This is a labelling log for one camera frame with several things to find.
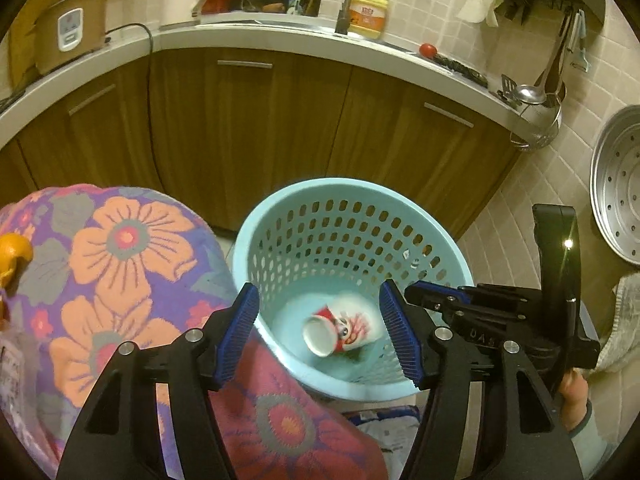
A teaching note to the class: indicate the right hand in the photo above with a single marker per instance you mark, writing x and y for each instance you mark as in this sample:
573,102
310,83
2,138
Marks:
574,392

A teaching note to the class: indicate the red white paper cup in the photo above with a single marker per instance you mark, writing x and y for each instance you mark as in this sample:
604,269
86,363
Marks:
343,324

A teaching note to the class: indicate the light blue plastic basket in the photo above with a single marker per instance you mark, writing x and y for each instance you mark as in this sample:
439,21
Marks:
314,240

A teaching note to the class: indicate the floral tablecloth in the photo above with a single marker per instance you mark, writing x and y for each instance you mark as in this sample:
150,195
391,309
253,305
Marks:
129,264

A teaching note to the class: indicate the perforated steel steamer tray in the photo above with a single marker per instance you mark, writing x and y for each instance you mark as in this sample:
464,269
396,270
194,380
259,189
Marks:
614,183

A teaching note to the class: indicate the clear plastic bag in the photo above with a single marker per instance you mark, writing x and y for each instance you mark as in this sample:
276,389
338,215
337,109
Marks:
17,390

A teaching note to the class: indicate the red tomato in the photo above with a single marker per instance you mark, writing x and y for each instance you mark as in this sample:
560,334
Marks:
428,51

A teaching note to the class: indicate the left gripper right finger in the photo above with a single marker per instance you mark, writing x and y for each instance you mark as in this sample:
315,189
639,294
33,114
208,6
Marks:
521,436

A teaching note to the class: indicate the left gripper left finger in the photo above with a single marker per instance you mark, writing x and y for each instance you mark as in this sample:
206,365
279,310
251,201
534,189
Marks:
116,434

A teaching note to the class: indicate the orange peel piece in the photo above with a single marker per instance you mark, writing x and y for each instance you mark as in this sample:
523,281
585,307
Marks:
15,251

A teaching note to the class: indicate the brown rice cooker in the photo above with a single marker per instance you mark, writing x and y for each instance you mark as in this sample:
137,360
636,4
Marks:
67,30

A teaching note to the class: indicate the wooden cutting board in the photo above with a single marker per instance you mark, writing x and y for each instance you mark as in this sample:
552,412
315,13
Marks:
22,39

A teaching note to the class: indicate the yellow detergent bottle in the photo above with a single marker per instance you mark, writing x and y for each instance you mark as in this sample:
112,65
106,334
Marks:
367,18

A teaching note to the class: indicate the steel sink faucet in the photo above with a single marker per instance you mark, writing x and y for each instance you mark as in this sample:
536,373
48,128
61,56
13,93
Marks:
343,18

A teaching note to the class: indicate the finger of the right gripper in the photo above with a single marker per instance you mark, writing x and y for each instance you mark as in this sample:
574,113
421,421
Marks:
424,292

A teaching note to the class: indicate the steel ladle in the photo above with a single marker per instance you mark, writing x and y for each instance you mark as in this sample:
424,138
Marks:
536,94

